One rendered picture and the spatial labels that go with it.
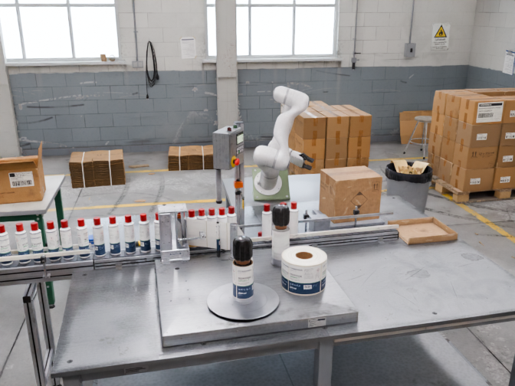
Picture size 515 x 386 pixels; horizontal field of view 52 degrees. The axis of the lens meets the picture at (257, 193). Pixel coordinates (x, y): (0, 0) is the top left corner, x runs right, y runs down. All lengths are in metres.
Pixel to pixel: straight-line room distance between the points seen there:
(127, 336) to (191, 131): 6.19
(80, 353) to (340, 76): 6.94
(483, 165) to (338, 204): 3.36
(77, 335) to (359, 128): 4.65
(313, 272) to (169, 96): 6.07
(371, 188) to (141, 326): 1.61
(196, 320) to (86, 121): 6.29
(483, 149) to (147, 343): 4.78
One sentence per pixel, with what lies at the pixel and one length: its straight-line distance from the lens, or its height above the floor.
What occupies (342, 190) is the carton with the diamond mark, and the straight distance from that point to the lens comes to 3.14.
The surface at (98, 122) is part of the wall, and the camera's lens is 8.22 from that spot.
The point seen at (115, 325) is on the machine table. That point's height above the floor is 0.83.
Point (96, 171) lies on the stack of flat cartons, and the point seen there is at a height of 0.19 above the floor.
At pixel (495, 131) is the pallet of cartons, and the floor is 0.81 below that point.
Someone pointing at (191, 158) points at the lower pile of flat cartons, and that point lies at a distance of 7.16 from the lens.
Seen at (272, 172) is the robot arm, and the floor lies 1.06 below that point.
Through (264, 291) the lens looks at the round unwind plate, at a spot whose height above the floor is 0.89.
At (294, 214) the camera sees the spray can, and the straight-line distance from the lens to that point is 2.83.
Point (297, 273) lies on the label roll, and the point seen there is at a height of 0.99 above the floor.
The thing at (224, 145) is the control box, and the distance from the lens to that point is 2.66.
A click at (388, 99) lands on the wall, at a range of 8.84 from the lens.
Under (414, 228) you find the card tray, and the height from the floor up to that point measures 0.83.
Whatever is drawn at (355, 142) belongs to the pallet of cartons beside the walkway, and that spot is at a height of 0.59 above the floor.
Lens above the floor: 2.06
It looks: 19 degrees down
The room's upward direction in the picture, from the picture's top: straight up
